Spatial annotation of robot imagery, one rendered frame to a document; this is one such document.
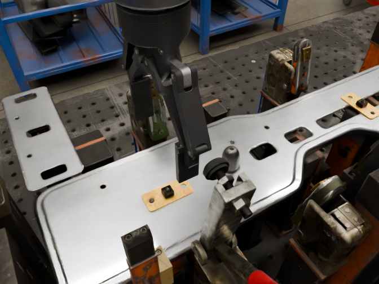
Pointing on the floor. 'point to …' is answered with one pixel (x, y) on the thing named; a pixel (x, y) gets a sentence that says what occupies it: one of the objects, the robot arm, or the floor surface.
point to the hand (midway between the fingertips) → (163, 139)
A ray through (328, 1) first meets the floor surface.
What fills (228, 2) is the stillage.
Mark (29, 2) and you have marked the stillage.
